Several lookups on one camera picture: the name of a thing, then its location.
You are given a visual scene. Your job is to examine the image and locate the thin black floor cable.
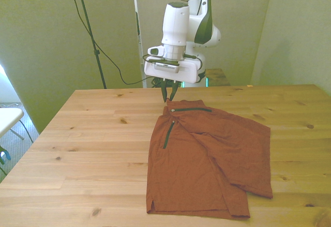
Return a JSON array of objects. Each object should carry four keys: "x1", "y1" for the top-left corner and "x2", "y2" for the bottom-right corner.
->
[{"x1": 19, "y1": 119, "x2": 35, "y2": 144}]

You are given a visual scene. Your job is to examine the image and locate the rust orange shorts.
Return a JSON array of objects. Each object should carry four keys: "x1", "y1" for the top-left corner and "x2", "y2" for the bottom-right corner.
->
[{"x1": 145, "y1": 98, "x2": 274, "y2": 220}]

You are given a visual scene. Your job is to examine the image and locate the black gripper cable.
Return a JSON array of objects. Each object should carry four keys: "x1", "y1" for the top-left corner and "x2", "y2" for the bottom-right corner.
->
[{"x1": 142, "y1": 53, "x2": 204, "y2": 70}]

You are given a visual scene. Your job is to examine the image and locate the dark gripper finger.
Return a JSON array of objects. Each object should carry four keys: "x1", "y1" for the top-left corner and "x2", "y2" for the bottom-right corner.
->
[
  {"x1": 169, "y1": 80, "x2": 179, "y2": 101},
  {"x1": 160, "y1": 78, "x2": 169, "y2": 104}
]

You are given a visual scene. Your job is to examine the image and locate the black camera stand cable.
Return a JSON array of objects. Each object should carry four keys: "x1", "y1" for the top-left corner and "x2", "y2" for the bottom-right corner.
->
[{"x1": 64, "y1": 0, "x2": 149, "y2": 86}]

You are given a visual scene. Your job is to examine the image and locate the grey wrist camera bar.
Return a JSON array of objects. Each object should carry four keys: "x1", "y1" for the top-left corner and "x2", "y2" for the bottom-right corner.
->
[{"x1": 152, "y1": 62, "x2": 180, "y2": 72}]

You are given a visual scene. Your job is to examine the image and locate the blue clamp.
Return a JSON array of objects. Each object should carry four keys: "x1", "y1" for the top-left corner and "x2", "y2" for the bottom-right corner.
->
[{"x1": 0, "y1": 145, "x2": 11, "y2": 164}]

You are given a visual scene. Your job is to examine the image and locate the white folding chair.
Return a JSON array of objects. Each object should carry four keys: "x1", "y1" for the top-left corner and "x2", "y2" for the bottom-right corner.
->
[{"x1": 0, "y1": 107, "x2": 25, "y2": 141}]

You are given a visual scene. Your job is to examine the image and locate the small wooden side table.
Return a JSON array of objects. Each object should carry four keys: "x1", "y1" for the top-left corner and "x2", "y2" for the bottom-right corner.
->
[{"x1": 203, "y1": 68, "x2": 231, "y2": 86}]

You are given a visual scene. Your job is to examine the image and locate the dark camera stand pole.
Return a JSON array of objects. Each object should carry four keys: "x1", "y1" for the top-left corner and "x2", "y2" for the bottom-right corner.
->
[{"x1": 73, "y1": 0, "x2": 108, "y2": 89}]

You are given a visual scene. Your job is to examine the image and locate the white vertical trim strip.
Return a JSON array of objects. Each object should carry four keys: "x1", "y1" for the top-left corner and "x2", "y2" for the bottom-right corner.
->
[{"x1": 131, "y1": 0, "x2": 148, "y2": 88}]

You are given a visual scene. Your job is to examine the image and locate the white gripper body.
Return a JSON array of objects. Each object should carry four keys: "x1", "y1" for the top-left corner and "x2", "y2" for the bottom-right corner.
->
[{"x1": 144, "y1": 56, "x2": 200, "y2": 84}]

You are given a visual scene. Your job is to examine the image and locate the coiled dark cable bundle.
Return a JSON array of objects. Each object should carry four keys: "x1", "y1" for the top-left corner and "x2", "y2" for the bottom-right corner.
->
[{"x1": 151, "y1": 77, "x2": 183, "y2": 89}]

